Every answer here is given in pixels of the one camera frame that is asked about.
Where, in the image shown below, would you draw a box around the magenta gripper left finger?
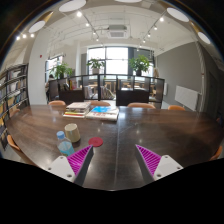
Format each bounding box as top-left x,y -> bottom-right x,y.
47,145 -> 94,186

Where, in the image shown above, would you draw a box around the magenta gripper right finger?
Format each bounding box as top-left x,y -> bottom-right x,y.
135,145 -> 182,184

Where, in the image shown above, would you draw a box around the clear plastic water bottle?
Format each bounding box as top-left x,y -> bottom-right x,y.
57,131 -> 74,156

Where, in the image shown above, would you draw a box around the red round coaster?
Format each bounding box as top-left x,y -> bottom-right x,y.
88,137 -> 103,147

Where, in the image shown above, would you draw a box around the beige ceramic mug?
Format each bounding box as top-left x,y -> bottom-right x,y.
64,123 -> 80,143

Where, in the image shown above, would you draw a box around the left stack of books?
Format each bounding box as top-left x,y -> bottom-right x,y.
64,102 -> 91,118

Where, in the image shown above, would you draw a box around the orange chair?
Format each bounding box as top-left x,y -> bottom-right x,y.
127,102 -> 156,109
168,105 -> 185,111
6,134 -> 38,167
90,101 -> 111,106
48,100 -> 66,106
209,146 -> 223,161

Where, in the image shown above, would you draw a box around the orange chair right side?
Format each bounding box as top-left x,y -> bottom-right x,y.
209,146 -> 223,161

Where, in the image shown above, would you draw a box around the orange chair far right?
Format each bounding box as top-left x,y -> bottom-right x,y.
168,105 -> 185,111

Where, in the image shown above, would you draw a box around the orange chair far left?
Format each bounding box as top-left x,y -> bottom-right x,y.
48,100 -> 66,106

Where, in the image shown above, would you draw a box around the orange chair left side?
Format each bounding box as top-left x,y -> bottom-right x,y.
6,134 -> 38,167

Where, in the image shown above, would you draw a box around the black divider shelf unit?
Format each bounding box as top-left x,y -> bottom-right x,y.
49,74 -> 165,108

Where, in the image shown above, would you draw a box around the left potted plant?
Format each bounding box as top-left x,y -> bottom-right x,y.
50,63 -> 73,79

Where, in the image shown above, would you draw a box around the potted plant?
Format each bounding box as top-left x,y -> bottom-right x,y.
50,63 -> 73,79
129,55 -> 150,76
87,58 -> 105,74

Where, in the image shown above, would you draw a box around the bookshelf with books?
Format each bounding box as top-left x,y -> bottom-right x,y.
0,64 -> 29,149

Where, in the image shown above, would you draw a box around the right potted plant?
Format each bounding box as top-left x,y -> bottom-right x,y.
129,55 -> 150,76

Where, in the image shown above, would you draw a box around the middle potted plant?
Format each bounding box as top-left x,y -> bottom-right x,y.
87,58 -> 105,74

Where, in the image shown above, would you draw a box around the ceiling air conditioner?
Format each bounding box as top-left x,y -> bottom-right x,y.
107,25 -> 127,39

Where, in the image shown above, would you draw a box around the white wall radiator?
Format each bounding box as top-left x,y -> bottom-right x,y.
175,86 -> 199,111

